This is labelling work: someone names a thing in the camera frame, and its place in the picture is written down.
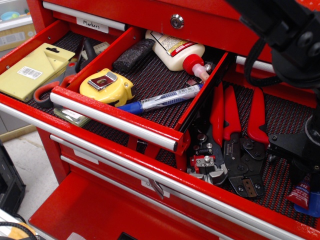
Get black crate on floor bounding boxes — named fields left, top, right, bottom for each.
left=0, top=142, right=26, bottom=214

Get blue plastic pouch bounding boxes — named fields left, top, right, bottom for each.
left=294, top=191, right=320, bottom=218

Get red handled crimping tool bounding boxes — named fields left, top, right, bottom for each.
left=223, top=86, right=269, bottom=198

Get white markers label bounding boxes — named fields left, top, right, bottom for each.
left=76, top=17, right=109, bottom=34

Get red handled wire stripper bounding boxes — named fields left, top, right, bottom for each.
left=187, top=83, right=228, bottom=186

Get black foam block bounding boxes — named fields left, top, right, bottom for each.
left=112, top=38, right=156, bottom=73

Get cardboard box in background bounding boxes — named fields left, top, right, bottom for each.
left=0, top=23, right=36, bottom=52

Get yellow tape measure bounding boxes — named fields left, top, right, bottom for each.
left=79, top=68, right=136, bottom=107

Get small red open drawer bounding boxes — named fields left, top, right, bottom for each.
left=49, top=26, right=229, bottom=153

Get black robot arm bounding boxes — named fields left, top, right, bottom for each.
left=229, top=0, right=320, bottom=190

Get silver round cabinet lock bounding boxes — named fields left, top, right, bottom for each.
left=170, top=14, right=185, bottom=29

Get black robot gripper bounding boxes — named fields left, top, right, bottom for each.
left=268, top=113, right=320, bottom=185

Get red bottom open drawer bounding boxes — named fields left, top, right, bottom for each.
left=29, top=172, right=219, bottom=240

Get white wood glue bottle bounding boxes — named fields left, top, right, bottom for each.
left=145, top=30, right=209, bottom=83

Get clear small plastic case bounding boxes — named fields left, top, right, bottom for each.
left=53, top=107, right=91, bottom=127

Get pale yellow flat box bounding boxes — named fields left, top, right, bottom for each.
left=0, top=43, right=75, bottom=103

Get blue and white marker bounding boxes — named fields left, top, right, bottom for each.
left=118, top=84, right=204, bottom=115

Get red threadlocker tube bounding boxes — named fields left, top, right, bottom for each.
left=286, top=174, right=311, bottom=210

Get black braided cable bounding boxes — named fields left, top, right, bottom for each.
left=243, top=37, right=283, bottom=88

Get red and grey scissors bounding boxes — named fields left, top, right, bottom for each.
left=33, top=37, right=97, bottom=108

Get red metal tool chest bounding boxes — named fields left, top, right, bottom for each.
left=0, top=0, right=320, bottom=240

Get wide red open drawer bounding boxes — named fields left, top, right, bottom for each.
left=0, top=19, right=320, bottom=240

